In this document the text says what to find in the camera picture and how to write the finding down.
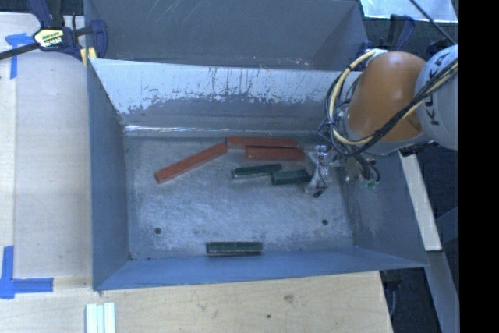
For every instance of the red-brown flat block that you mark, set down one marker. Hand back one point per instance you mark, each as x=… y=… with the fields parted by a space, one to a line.
x=191 y=163
x=274 y=154
x=261 y=142

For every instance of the pale wood board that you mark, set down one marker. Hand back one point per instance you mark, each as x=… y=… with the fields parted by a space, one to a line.
x=50 y=167

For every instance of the dark green flat block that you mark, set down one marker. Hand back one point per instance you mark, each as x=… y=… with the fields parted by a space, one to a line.
x=290 y=177
x=234 y=248
x=255 y=171

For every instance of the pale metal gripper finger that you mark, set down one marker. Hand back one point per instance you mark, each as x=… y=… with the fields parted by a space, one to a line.
x=320 y=176
x=319 y=154

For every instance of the grey metal bin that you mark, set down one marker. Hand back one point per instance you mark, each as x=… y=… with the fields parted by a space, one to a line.
x=218 y=206

